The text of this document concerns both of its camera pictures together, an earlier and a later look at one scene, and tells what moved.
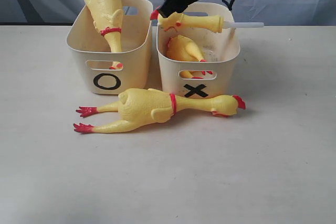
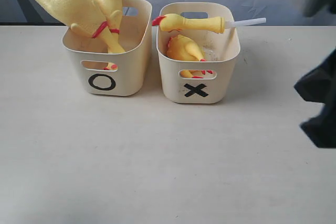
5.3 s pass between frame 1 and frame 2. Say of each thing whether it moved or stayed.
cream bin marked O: stayed
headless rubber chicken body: stayed
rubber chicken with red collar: moved
